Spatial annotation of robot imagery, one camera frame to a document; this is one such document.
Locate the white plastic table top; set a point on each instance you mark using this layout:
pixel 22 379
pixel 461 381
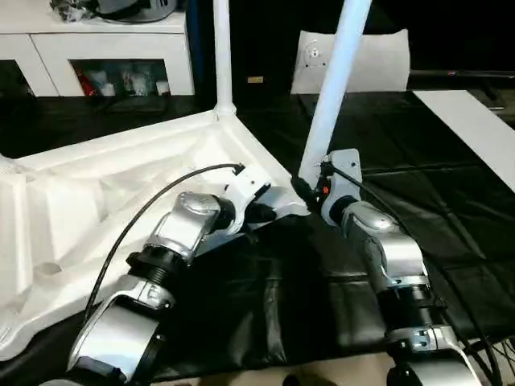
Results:
pixel 80 201

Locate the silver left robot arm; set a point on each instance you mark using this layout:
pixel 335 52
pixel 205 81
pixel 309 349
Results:
pixel 185 225

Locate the small tan label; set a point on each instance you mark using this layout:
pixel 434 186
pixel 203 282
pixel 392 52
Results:
pixel 255 80

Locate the white cushion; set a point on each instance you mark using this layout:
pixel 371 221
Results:
pixel 378 63

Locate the white flat board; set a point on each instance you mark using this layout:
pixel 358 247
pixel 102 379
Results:
pixel 471 133

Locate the red bottle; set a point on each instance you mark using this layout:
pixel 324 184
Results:
pixel 85 82

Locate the white cabinet with glass doors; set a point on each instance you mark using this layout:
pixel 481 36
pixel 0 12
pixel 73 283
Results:
pixel 88 48

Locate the grey clutter on cabinet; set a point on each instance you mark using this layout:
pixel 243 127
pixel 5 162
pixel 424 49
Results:
pixel 121 8

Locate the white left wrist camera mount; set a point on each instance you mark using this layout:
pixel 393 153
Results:
pixel 245 189

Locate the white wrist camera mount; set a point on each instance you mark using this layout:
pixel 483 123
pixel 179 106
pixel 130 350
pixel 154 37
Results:
pixel 245 189
pixel 344 165

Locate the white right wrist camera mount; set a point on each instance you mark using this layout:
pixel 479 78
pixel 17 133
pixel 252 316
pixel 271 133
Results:
pixel 344 165

